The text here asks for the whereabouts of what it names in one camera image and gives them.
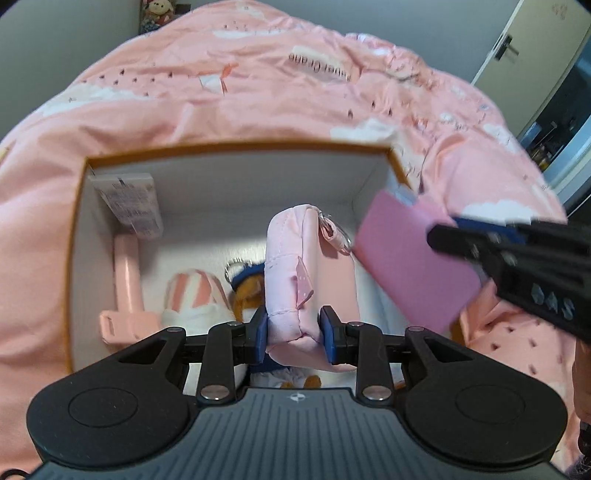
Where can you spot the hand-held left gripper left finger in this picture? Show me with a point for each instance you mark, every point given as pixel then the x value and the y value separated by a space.
pixel 261 337

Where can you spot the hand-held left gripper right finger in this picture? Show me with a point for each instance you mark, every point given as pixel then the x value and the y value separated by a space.
pixel 328 339

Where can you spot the small white printed box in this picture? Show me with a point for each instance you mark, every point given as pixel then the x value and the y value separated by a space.
pixel 131 205

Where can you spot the pink card binder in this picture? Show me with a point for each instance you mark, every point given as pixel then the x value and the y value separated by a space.
pixel 406 258

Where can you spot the pink printed blanket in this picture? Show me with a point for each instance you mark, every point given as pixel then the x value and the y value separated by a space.
pixel 231 92

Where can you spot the white rabbit plush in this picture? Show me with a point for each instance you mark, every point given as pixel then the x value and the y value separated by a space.
pixel 194 295

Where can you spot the orange blue plush toy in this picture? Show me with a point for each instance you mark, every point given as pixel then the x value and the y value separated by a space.
pixel 247 295

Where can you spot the pink fabric pouch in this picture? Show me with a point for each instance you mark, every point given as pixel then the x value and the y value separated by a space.
pixel 295 258

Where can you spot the orange cardboard box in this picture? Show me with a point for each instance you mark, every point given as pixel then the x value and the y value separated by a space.
pixel 221 194

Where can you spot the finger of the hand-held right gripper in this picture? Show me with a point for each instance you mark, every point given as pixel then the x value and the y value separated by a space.
pixel 489 228
pixel 461 242

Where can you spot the person's right hand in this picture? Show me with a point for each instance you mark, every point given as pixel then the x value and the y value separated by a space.
pixel 582 374

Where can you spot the cream door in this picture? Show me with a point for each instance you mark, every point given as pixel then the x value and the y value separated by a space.
pixel 540 27

